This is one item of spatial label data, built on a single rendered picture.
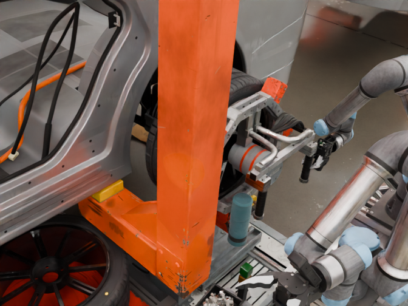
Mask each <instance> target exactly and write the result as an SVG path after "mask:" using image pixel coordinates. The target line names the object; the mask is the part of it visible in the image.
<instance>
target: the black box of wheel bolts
mask: <svg viewBox="0 0 408 306"><path fill-rule="evenodd" d="M243 303H244V300H243V299H241V298H239V297H237V296H236V295H234V294H232V293H230V292H229V291H227V290H226V289H224V288H222V287H220V286H219V285H217V284H215V283H214V284H213V285H212V287H211V288H210V289H209V290H208V291H207V292H206V293H205V295H204V296H203V297H202V298H201V300H199V301H198V303H197V304H196V305H195V306H243Z"/></svg>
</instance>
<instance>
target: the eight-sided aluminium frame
mask: <svg viewBox="0 0 408 306"><path fill-rule="evenodd" d="M263 108H264V109H265V110H266V111H267V112H268V113H269V114H270V116H271V117H270V124H269V129H271V128H272V127H273V125H274V123H275V122H276V120H277V118H278V117H279V115H280V114H281V113H283V112H284V111H283V110H282V108H281V107H280V106H279V105H278V104H277V103H276V102H275V101H274V98H273V97H272V96H270V95H268V94H266V93H264V92H262V91H259V92H256V93H255V94H254V95H252V96H250V97H248V98H246V99H244V100H242V101H241V102H239V103H237V104H235V105H233V106H230V107H229V108H228V112H227V119H226V129H225V130H227V133H226V135H225V141H224V147H225V145H226V143H227V142H228V140H229V139H230V136H231V135H232V134H233V132H234V130H235V128H236V127H237V125H238V124H239V123H240V122H241V121H242V120H244V119H245V118H247V117H248V116H249V115H251V114H254V113H256V112H257V111H258V110H260V109H263ZM267 140H268V141H269V142H271V143H272V144H273V145H274V146H275V147H276V148H277V153H279V152H280V149H281V141H278V140H274V139H273V138H271V137H268V136H267ZM224 147H223V148H224ZM256 191H257V189H255V188H254V187H252V186H250V185H249V184H247V183H245V182H244V183H243V184H241V185H240V186H239V187H237V188H236V189H235V190H233V191H231V192H230V193H229V194H227V195H226V196H225V197H223V198H222V199H220V200H218V203H217V211H219V212H221V213H222V214H228V213H230V212H231V207H232V203H233V196H234V195H235V194H238V193H245V194H248V195H250V196H252V195H253V194H254V193H255V192H256Z"/></svg>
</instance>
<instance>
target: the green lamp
mask: <svg viewBox="0 0 408 306"><path fill-rule="evenodd" d="M239 273H240V274H241V275H242V276H243V277H245V278H248V277H249V276H250V275H251V274H252V273H253V266H251V265H250V264H249V263H247V262H245V263H244V264H243V265H242V266H241V267H240V271H239Z"/></svg>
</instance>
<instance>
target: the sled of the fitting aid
mask: <svg viewBox="0 0 408 306"><path fill-rule="evenodd" d="M248 229H249V231H250V232H249V236H248V237H247V238H246V244H245V245H243V246H240V247H236V246H235V247H234V248H233V249H232V250H231V251H229V252H228V253H227V254H226V255H224V256H223V257H222V258H221V259H220V260H218V261H217V262H216V263H215V264H214V265H213V266H211V271H210V277H209V278H208V279H207V280H206V281H204V283H202V284H201V285H200V286H199V287H197V289H198V290H199V291H201V292H202V291H203V290H204V289H206V288H207V287H208V286H209V285H211V284H212V283H213V282H214V281H215V280H216V279H217V278H219V277H220V276H221V275H222V274H223V273H224V272H225V271H227V270H228V269H229V268H230V267H232V266H233V265H234V264H235V263H236V262H237V261H238V260H240V259H241V258H242V257H243V256H244V255H246V253H248V252H249V251H250V250H251V249H253V248H254V247H255V246H256V245H257V244H258V243H259V242H260V241H261V237H262V232H261V231H260V230H258V229H257V228H255V227H254V226H252V225H250V224H249V226H248Z"/></svg>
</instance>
